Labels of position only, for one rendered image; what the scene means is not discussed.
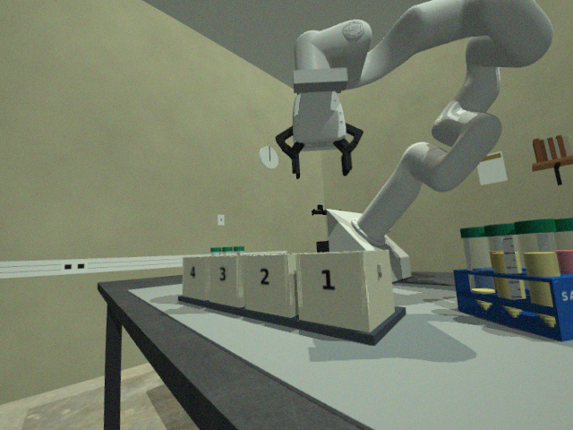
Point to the blue tube rack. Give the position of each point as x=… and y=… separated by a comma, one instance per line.
x=562, y=300

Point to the cream bucket adapter with holes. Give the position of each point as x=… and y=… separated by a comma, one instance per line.
x=226, y=280
x=196, y=277
x=351, y=290
x=271, y=284

